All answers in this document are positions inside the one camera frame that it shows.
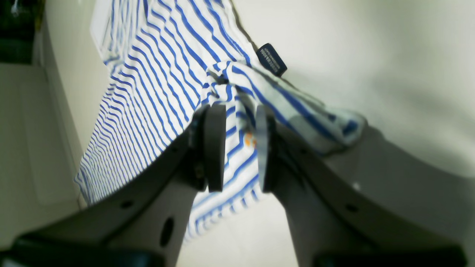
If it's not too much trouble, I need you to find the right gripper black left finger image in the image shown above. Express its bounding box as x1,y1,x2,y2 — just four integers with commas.
191,104,227,192

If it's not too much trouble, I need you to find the blue white striped T-shirt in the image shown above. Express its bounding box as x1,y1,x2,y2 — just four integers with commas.
74,0,367,242

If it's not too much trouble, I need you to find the right gripper right finger image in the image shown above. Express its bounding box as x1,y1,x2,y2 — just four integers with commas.
256,105,285,193

